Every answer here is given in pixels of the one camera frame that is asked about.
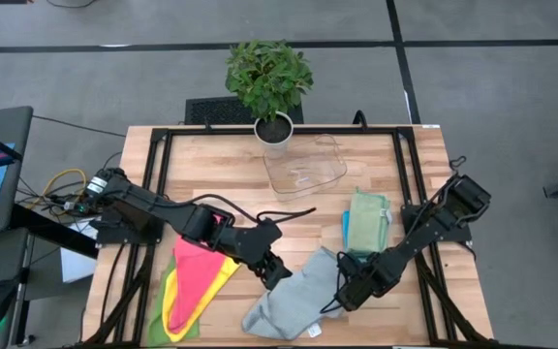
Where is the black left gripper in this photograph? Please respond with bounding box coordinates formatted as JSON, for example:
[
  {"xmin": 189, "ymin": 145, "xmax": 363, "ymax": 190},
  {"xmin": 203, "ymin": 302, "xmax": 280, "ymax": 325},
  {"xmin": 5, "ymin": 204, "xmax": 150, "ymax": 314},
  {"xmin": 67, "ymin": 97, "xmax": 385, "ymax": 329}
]
[{"xmin": 221, "ymin": 218, "xmax": 295, "ymax": 292}]

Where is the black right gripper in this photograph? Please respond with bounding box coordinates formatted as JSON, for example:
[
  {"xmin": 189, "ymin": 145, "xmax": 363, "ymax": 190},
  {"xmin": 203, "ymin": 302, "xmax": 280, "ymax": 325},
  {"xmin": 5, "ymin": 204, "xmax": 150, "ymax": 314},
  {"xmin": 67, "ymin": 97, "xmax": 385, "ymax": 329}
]
[{"xmin": 334, "ymin": 249, "xmax": 405, "ymax": 313}]

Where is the pale green-edged towel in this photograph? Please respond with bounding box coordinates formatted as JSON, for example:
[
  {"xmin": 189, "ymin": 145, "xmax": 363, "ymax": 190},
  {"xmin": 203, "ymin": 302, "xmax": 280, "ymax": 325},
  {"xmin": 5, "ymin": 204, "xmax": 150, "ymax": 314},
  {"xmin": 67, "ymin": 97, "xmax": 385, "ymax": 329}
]
[{"xmin": 345, "ymin": 188, "xmax": 391, "ymax": 256}]

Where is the bright blue terry towel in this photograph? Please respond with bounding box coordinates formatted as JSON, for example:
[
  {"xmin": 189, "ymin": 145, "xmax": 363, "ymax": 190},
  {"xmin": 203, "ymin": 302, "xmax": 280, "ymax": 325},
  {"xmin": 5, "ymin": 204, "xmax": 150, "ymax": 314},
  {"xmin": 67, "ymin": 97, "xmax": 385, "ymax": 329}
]
[{"xmin": 340, "ymin": 210, "xmax": 353, "ymax": 249}]

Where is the grey waffle towel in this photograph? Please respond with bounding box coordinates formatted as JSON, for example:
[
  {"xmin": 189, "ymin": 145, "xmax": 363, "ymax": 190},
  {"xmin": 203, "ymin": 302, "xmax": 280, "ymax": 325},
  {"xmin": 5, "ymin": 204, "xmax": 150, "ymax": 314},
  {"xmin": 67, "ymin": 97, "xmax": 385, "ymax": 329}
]
[{"xmin": 241, "ymin": 246, "xmax": 346, "ymax": 341}]

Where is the pink towel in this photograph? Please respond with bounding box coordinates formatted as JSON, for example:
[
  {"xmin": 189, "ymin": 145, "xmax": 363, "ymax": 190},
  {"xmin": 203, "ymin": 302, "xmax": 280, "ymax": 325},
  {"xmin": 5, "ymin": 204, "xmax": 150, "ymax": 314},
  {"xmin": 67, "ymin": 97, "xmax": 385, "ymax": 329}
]
[{"xmin": 168, "ymin": 212, "xmax": 230, "ymax": 334}]

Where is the yellow towel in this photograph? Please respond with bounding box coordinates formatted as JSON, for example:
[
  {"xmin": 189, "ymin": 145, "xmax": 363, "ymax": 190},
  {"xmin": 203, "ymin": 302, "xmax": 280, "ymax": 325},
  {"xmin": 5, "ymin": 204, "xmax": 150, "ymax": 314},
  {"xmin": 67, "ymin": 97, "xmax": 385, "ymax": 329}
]
[{"xmin": 161, "ymin": 256, "xmax": 242, "ymax": 343}]

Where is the clear plastic bin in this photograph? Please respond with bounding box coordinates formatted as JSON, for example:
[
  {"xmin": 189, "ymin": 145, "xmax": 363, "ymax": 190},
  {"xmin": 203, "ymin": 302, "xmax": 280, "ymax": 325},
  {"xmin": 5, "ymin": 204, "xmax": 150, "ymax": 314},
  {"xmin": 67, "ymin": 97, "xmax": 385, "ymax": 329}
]
[{"xmin": 263, "ymin": 134, "xmax": 349, "ymax": 196}]

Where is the white plant pot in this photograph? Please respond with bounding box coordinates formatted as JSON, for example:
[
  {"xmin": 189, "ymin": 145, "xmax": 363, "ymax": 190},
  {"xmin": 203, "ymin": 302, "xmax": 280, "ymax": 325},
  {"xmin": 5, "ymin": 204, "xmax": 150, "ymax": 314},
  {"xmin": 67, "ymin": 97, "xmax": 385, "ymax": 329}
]
[{"xmin": 253, "ymin": 111, "xmax": 295, "ymax": 159}]

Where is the green towel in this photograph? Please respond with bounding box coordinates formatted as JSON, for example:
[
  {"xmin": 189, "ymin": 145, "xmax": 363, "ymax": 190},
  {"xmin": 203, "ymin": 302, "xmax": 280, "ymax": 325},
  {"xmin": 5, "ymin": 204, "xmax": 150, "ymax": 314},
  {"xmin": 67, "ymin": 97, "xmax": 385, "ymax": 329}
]
[{"xmin": 146, "ymin": 256, "xmax": 201, "ymax": 348}]

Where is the black floor vent grille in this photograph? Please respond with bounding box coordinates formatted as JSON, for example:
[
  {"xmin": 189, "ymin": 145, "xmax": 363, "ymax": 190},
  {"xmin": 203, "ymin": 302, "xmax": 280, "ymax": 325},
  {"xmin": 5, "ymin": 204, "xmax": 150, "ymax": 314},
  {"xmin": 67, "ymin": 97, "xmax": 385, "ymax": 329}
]
[{"xmin": 184, "ymin": 95, "xmax": 305, "ymax": 126}]

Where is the green leafy plant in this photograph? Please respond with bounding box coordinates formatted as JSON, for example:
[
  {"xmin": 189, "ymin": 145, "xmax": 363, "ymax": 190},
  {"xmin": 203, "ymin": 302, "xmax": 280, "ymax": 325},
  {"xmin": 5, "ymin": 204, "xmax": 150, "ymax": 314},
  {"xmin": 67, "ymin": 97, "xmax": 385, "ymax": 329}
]
[{"xmin": 224, "ymin": 38, "xmax": 315, "ymax": 123}]

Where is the black metal table frame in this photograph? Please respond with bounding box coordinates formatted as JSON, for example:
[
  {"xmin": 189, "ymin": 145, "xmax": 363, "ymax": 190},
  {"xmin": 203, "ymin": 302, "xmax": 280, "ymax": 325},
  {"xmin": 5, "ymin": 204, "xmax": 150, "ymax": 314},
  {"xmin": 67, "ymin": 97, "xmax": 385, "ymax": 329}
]
[{"xmin": 82, "ymin": 124, "xmax": 496, "ymax": 349}]

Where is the black frame cable loop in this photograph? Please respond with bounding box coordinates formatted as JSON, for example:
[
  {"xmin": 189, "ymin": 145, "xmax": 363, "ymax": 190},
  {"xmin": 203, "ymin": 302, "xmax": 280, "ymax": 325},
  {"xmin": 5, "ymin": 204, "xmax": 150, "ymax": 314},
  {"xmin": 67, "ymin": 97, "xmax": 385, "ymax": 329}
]
[{"xmin": 352, "ymin": 109, "xmax": 370, "ymax": 132}]

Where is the black cable bundle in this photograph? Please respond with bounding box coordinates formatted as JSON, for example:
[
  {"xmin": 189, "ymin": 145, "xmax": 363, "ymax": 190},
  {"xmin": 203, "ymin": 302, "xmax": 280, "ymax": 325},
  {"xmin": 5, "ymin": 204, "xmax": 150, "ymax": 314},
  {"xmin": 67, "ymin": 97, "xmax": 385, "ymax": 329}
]
[{"xmin": 16, "ymin": 152, "xmax": 125, "ymax": 219}]

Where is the yellow cable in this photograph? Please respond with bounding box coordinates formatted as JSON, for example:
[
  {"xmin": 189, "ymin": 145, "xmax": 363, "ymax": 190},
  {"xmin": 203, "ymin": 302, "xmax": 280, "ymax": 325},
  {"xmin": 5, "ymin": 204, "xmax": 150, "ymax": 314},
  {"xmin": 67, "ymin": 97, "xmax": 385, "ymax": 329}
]
[{"xmin": 26, "ymin": 167, "xmax": 89, "ymax": 209}]

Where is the thin black floor cable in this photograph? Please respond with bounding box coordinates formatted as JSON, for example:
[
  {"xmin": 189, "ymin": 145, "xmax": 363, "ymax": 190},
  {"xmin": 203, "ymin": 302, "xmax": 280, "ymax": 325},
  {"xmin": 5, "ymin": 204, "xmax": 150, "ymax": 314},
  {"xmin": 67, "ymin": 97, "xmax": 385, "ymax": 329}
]
[{"xmin": 31, "ymin": 113, "xmax": 129, "ymax": 140}]

